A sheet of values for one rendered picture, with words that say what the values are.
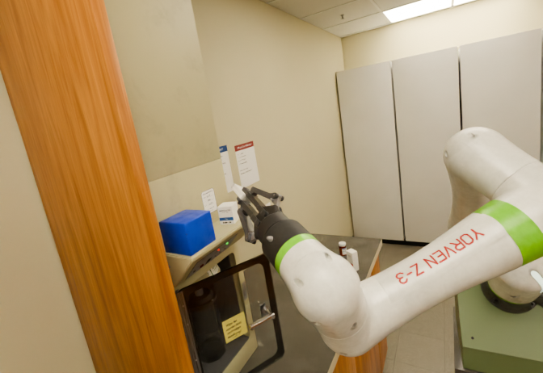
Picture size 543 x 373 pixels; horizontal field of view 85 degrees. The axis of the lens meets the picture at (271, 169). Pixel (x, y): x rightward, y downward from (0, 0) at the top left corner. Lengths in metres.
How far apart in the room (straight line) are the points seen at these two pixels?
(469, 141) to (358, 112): 2.99
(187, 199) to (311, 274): 0.56
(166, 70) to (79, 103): 0.25
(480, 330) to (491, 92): 2.69
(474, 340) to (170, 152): 1.10
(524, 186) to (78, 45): 0.93
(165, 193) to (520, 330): 1.14
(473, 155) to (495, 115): 2.89
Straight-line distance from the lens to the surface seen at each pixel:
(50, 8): 0.89
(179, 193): 0.91
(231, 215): 0.96
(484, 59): 3.60
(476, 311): 1.27
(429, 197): 3.78
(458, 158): 0.75
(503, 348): 1.26
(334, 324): 0.49
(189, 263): 0.82
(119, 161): 0.74
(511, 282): 1.06
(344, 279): 0.47
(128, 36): 0.90
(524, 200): 0.67
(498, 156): 0.73
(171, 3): 1.04
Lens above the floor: 1.84
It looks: 11 degrees down
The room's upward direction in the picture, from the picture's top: 9 degrees counter-clockwise
